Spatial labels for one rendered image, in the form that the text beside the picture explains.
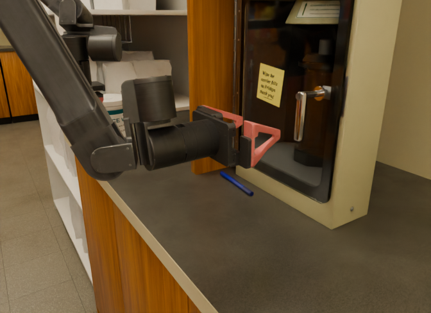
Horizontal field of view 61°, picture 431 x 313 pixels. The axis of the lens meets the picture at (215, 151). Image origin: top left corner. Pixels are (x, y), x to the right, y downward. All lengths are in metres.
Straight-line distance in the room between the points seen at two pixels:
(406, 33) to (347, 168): 0.49
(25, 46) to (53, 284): 1.82
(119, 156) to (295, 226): 0.40
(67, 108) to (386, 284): 0.53
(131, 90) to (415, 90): 0.79
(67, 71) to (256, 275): 0.41
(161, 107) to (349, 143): 0.36
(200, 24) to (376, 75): 0.40
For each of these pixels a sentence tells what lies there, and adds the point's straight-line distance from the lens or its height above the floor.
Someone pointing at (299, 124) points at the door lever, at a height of 1.15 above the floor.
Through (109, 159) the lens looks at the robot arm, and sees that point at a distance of 0.48.
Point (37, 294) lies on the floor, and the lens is 2.20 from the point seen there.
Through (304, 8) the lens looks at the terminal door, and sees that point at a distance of 0.71.
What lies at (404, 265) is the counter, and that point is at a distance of 0.71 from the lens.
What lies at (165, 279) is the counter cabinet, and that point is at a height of 0.81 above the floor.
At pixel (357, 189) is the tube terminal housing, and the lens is 0.77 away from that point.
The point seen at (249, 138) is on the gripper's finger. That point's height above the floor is 1.17.
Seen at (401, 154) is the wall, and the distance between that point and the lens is 1.14.
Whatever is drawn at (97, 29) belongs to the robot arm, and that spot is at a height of 1.30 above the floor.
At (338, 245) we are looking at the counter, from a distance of 0.72.
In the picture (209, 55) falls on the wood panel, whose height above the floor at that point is 1.24.
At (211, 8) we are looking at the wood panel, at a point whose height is 1.35.
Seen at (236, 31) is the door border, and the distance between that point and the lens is 0.87.
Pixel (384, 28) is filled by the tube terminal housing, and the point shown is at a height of 1.31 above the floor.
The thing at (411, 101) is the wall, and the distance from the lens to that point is 1.10.
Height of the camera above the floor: 1.33
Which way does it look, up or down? 20 degrees down
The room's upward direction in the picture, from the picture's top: straight up
